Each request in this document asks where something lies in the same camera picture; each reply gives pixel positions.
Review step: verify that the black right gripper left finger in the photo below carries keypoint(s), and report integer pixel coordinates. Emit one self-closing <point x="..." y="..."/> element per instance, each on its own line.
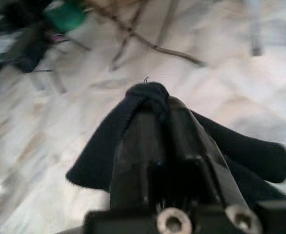
<point x="135" y="170"/>

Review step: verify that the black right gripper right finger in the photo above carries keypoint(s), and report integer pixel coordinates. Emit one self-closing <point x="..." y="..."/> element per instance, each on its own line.
<point x="194" y="146"/>

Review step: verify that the dark navy garment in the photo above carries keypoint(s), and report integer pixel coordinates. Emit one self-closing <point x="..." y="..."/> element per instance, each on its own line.
<point x="96" y="158"/>

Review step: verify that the marble pattern table red edge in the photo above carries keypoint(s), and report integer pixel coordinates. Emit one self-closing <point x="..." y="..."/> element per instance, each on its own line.
<point x="177" y="52"/>

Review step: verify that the green plastic object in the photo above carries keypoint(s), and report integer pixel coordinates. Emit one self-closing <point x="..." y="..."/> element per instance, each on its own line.
<point x="65" y="17"/>

